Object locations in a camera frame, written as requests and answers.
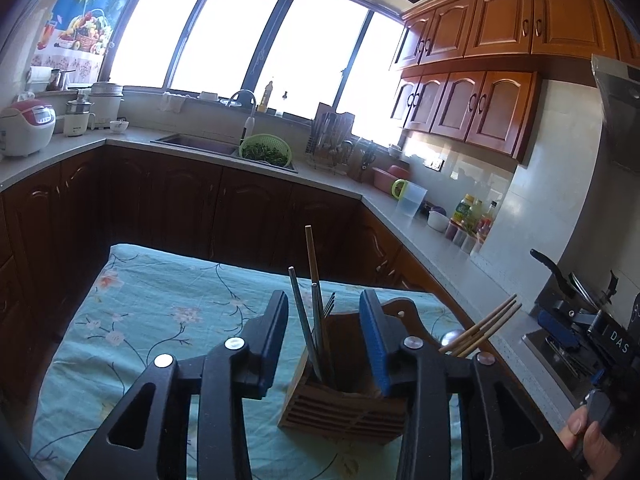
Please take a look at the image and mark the dark lower kitchen cabinets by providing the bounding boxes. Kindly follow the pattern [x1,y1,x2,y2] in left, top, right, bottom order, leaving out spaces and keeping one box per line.
[1,145,454,399]

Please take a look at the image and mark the person's right hand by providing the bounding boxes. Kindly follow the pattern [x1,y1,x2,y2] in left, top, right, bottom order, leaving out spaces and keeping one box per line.
[558,406,622,480]

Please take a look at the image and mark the wooden chopsticks in holder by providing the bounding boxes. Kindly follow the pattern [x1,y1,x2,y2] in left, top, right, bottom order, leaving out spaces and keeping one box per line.
[439,294,522,358]

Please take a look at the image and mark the black wok on stove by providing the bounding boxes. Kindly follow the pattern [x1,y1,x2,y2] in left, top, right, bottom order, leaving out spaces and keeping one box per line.
[529,248,618,313]

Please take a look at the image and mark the brown wooden utensil holder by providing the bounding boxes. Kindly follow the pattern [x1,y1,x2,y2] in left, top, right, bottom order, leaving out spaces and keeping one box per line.
[276,297,452,446]

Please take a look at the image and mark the metal chopsticks in holder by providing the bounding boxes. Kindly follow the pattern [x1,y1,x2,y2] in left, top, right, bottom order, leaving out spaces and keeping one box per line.
[288,224,335,387]

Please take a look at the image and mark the teal floral tablecloth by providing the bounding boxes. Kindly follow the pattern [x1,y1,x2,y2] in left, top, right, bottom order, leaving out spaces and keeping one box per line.
[29,242,464,480]

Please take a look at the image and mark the condiment bottles group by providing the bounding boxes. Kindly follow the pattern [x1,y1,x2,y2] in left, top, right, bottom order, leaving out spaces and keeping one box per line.
[445,194,498,255]

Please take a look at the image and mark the clear plastic measuring jug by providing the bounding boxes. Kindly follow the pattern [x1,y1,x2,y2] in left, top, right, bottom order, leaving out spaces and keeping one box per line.
[390,179,427,217]

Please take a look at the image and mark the green colander with vegetables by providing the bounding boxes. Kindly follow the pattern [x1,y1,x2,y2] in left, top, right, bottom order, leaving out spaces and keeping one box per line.
[239,133,293,168]

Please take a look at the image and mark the knife rack on counter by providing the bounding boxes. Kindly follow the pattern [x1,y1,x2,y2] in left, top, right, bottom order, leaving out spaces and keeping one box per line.
[305,103,355,176]

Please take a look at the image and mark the sink faucet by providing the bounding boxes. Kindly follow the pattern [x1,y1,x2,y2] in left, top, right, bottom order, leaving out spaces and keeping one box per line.
[227,89,257,143]

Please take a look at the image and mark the white steamer pot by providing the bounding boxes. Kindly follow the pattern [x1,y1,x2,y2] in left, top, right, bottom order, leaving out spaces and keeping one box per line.
[89,81,124,129]

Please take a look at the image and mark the small white blender appliance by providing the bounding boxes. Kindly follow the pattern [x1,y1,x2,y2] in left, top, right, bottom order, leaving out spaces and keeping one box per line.
[63,91,96,138]

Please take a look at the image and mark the white red rice cooker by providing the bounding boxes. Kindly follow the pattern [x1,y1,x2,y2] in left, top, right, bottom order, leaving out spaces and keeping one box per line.
[0,99,56,157]

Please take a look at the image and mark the fruit poster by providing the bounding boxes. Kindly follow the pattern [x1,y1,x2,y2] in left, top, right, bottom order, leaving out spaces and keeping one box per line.
[30,0,128,84]

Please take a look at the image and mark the upper wooden wall cabinets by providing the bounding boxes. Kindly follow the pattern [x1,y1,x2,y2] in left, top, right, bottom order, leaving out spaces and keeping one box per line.
[390,0,639,160]

